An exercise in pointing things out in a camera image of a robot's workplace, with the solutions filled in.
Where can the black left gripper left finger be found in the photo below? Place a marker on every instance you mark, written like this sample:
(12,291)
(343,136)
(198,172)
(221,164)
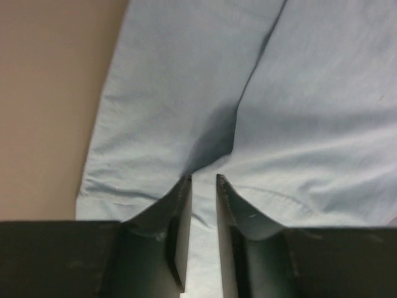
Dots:
(145,256)

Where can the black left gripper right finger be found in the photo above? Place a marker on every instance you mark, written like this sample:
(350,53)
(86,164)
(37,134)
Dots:
(259,257)

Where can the light blue t-shirt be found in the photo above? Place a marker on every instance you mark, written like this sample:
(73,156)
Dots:
(293,101)

